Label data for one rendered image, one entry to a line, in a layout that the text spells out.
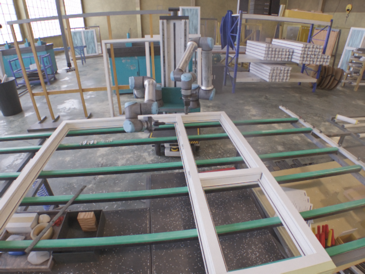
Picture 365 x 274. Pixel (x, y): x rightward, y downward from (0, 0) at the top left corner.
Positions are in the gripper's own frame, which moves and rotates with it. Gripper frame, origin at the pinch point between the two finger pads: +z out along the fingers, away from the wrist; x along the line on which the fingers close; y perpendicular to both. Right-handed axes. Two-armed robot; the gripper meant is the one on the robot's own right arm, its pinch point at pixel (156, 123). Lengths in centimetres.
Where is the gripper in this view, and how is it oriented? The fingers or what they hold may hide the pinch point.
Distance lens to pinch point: 173.8
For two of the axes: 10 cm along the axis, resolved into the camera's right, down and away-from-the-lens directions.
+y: 8.6, 0.0, -5.1
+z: 5.0, -1.1, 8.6
